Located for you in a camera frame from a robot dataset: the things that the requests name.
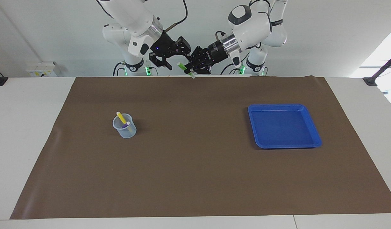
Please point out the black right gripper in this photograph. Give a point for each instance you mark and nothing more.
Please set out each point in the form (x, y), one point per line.
(165, 47)

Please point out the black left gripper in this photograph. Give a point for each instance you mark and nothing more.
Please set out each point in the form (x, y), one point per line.
(211, 55)

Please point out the green pen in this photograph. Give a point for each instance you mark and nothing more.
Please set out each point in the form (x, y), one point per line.
(182, 66)

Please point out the yellow pen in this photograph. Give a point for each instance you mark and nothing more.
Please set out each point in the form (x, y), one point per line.
(121, 118)

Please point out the purple pen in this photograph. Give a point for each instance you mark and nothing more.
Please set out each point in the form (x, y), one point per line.
(125, 125)

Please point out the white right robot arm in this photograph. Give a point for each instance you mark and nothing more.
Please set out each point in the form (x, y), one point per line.
(131, 16)

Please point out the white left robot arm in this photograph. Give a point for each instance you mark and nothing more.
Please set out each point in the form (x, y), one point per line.
(252, 25)

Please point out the translucent plastic cup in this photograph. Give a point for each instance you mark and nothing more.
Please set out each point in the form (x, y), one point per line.
(127, 133)

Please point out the blue plastic tray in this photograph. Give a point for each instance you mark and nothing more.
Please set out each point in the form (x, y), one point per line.
(284, 127)

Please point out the brown table mat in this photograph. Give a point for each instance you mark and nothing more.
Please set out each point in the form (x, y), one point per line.
(195, 178)

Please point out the black pole stand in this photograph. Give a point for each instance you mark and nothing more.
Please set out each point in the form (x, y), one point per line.
(381, 70)

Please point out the white wall socket box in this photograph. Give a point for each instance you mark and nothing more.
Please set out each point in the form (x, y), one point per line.
(41, 70)

